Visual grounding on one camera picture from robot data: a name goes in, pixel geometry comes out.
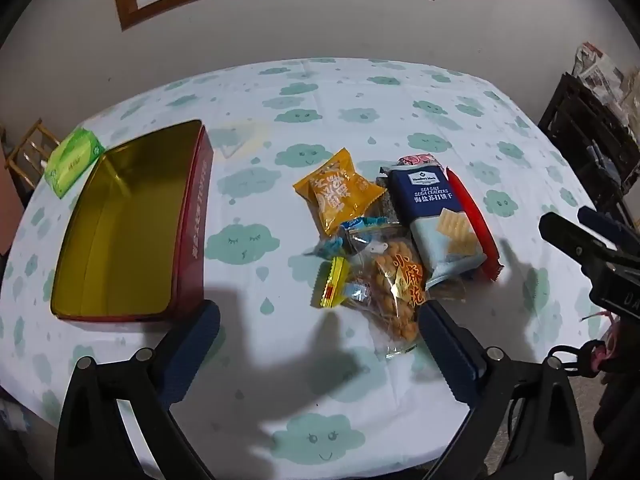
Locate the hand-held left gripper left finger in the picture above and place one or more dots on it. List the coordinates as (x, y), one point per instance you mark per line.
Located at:
(192, 342)

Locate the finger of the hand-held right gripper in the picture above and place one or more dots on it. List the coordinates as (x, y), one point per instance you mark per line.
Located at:
(570, 237)
(607, 227)

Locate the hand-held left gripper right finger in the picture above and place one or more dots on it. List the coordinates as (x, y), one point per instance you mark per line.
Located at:
(450, 352)

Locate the clear bag of fried twists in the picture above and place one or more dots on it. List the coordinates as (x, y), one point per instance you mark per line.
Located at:
(395, 285)

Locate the red snack packet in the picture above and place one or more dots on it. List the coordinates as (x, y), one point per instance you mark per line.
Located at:
(475, 220)

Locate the small clear candy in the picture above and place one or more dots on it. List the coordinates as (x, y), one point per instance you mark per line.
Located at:
(358, 292)

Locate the yellow candy packet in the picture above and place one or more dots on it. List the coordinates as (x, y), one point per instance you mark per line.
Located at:
(332, 282)

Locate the red tin box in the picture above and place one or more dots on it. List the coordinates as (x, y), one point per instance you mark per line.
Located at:
(125, 220)

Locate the blue cracker packet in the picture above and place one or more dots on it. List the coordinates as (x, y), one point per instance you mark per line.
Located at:
(425, 195)

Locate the grey speckled snack block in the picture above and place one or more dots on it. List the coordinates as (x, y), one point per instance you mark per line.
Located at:
(386, 207)

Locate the light blue candy wrapper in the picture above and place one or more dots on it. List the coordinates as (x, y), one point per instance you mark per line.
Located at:
(330, 248)

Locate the pink snack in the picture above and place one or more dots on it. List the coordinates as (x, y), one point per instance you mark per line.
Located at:
(417, 160)

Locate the orange snack packet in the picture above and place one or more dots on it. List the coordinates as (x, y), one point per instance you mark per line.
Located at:
(337, 192)

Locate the dark wooden shelf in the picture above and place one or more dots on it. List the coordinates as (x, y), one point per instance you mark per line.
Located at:
(590, 130)

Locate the pile of newspapers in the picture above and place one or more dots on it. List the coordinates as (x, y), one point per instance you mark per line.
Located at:
(602, 72)

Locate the green tissue pack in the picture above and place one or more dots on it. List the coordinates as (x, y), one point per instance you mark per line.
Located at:
(72, 162)

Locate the wooden chair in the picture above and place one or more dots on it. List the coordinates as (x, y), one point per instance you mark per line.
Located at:
(30, 152)

